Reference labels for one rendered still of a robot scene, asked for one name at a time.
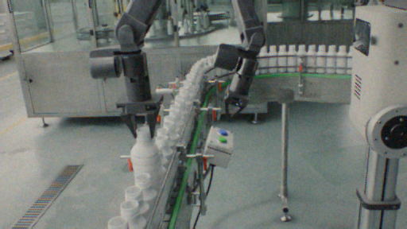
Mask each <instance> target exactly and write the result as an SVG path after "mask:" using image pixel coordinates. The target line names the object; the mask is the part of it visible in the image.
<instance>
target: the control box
mask: <svg viewBox="0 0 407 229"><path fill-rule="evenodd" d="M218 130H221V129H220V128H218V127H215V126H212V127H211V129H210V133H209V135H208V137H207V142H206V145H205V148H204V152H203V155H214V156H215V158H208V159H207V163H209V166H208V168H207V171H206V172H205V173H204V174H203V180H205V179H206V177H207V175H209V173H210V171H211V177H210V183H209V185H208V188H207V194H208V193H209V191H210V186H211V182H212V175H213V170H214V167H216V166H221V167H224V168H225V169H226V168H227V164H228V163H229V160H230V158H231V154H232V151H233V141H234V133H233V132H230V131H227V135H224V134H221V133H219V132H218ZM218 136H222V137H225V138H226V139H227V141H226V142H221V141H219V140H218ZM198 188H199V181H198V183H197V184H196V186H195V187H194V188H193V184H192V188H191V192H196V191H197V190H198ZM200 213H201V212H200V211H198V216H197V217H196V221H195V223H194V225H193V228H192V229H196V223H197V221H198V218H199V216H200Z"/></svg>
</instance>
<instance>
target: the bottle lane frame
mask: <svg viewBox="0 0 407 229"><path fill-rule="evenodd" d="M208 100H209V98H208V96H206V98H205V100H204V101H203V106H202V108H207V106H208ZM200 117H201V120H200V121H198V126H197V127H196V133H195V136H194V138H193V141H192V146H191V149H190V151H189V155H196V152H197V150H196V147H197V146H201V141H203V147H204V148H205V145H206V142H207V141H204V140H203V139H202V138H201V131H202V133H203V138H207V136H208V133H209V130H210V127H208V117H207V111H201V115H200ZM197 173H198V163H196V159H195V158H187V169H186V172H184V173H183V177H182V179H181V183H180V185H178V186H180V187H179V190H178V194H177V197H176V203H175V205H172V206H173V210H172V213H170V214H171V218H170V221H169V226H168V229H189V228H190V222H191V218H192V209H193V206H192V205H188V194H190V193H188V190H187V183H189V184H190V191H191V188H192V184H193V188H194V180H195V177H196V174H197ZM190 197H191V194H190Z"/></svg>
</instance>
